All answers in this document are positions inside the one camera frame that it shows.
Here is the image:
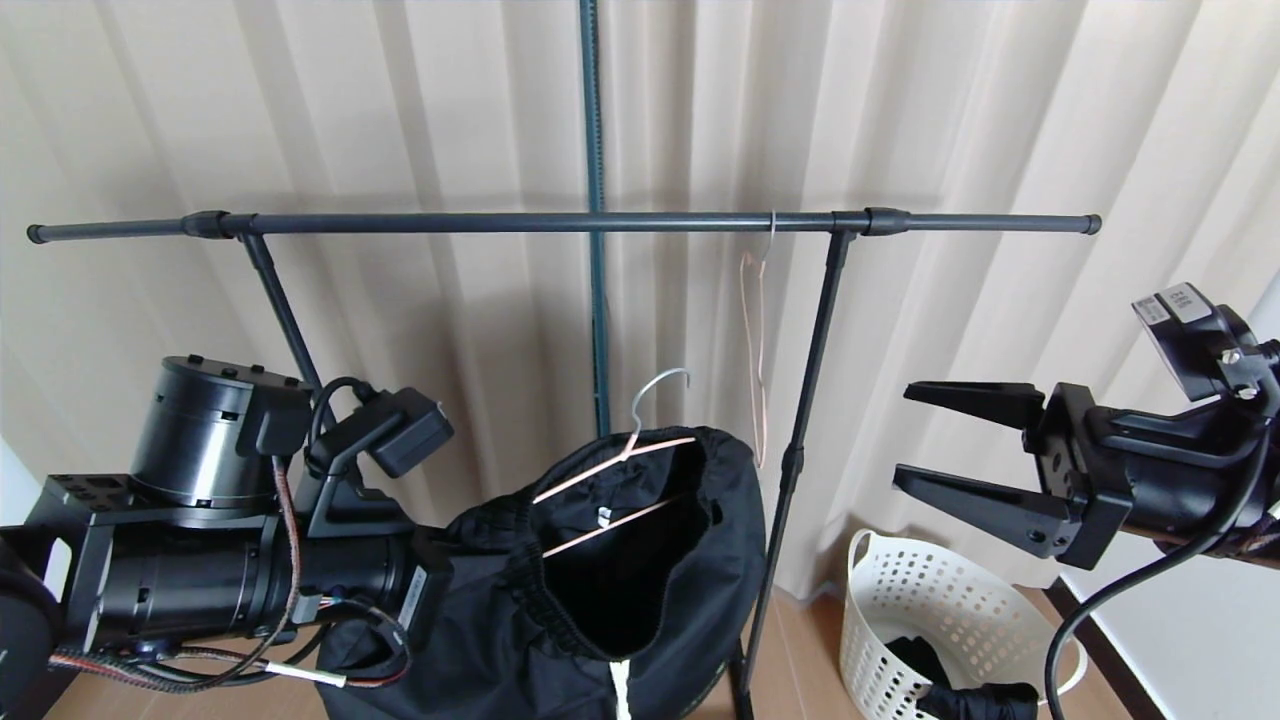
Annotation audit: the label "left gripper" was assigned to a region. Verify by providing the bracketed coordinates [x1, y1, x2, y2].
[95, 518, 453, 651]

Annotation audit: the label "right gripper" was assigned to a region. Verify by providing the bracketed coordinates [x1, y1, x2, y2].
[892, 381, 1280, 573]

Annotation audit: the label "black garment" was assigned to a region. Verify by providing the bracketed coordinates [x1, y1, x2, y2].
[885, 635, 1041, 720]

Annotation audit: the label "pink clothes hanger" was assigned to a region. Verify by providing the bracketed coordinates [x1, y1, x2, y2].
[533, 368, 698, 559]
[740, 211, 780, 471]

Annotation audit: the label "black shorts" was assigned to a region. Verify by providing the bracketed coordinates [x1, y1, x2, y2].
[315, 425, 769, 720]

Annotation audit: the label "white laundry basket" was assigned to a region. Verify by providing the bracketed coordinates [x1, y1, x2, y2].
[838, 528, 1089, 720]

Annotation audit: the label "black clothes rack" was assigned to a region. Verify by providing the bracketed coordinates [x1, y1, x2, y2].
[27, 208, 1103, 720]

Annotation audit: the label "beige curtain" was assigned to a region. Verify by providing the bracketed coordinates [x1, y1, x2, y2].
[603, 0, 1280, 601]
[0, 0, 601, 531]

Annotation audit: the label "window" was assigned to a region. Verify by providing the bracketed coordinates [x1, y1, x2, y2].
[579, 0, 613, 439]

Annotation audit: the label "black cable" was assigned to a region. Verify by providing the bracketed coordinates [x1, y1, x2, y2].
[1045, 430, 1280, 720]
[306, 375, 383, 471]

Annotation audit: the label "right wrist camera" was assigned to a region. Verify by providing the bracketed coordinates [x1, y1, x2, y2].
[1132, 283, 1280, 421]

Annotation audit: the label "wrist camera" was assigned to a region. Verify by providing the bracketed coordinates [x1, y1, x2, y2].
[305, 385, 456, 541]
[1132, 283, 1280, 421]

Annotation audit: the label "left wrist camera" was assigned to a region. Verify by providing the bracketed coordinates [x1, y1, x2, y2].
[305, 385, 456, 541]

